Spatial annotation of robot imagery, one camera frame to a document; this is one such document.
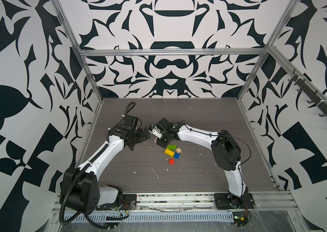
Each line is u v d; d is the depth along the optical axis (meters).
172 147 0.91
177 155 0.90
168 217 0.71
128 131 0.65
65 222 0.36
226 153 0.52
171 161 0.89
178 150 0.91
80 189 0.41
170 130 0.70
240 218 0.71
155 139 0.83
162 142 0.81
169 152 0.89
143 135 0.76
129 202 0.74
